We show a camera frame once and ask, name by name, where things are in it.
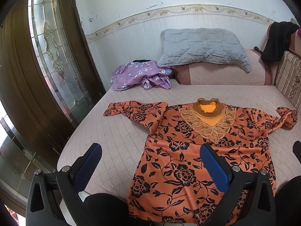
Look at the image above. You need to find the orange black floral blouse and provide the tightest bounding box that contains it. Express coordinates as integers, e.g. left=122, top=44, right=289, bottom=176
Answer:
left=105, top=98, right=297, bottom=225

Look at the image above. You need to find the pink quilted bed cover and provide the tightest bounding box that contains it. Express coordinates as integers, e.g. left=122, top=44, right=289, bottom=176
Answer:
left=57, top=80, right=293, bottom=199

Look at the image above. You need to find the brown wooden door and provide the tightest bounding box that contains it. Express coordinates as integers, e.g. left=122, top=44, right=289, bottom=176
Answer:
left=1, top=0, right=105, bottom=167

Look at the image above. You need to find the pink bolster cushion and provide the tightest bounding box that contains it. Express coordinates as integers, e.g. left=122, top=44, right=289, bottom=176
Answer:
left=174, top=49, right=276, bottom=86

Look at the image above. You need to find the striped floral cushion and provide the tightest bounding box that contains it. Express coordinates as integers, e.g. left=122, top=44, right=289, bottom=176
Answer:
left=275, top=51, right=301, bottom=113

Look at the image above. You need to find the purple floral garment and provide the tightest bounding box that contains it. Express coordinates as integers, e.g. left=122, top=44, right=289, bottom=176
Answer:
left=110, top=60, right=173, bottom=91

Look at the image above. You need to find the grey quilted pillow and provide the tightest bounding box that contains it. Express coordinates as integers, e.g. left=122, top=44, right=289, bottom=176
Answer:
left=158, top=28, right=252, bottom=73

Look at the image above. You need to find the black garment on headboard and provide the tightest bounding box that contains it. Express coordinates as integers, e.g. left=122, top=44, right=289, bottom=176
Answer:
left=261, top=21, right=299, bottom=63

